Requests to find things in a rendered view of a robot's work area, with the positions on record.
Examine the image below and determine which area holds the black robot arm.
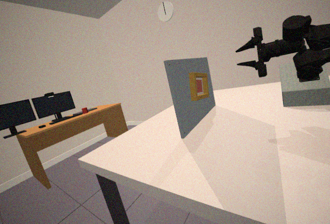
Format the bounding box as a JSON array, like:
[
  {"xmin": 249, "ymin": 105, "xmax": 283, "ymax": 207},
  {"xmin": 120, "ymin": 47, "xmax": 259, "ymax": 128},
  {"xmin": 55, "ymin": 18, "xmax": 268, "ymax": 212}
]
[{"xmin": 282, "ymin": 15, "xmax": 330, "ymax": 82}]

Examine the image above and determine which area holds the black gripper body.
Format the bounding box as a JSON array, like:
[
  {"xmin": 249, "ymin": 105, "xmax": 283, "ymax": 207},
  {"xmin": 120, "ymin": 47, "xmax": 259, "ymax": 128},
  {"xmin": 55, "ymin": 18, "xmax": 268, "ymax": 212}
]
[{"xmin": 253, "ymin": 27, "xmax": 283, "ymax": 78}]

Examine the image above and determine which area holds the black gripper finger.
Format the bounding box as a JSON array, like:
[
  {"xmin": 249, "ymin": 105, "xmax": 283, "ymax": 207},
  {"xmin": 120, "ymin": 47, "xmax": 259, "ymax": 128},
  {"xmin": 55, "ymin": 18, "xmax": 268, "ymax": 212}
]
[
  {"xmin": 236, "ymin": 37, "xmax": 255, "ymax": 53},
  {"xmin": 237, "ymin": 60, "xmax": 257, "ymax": 71}
]

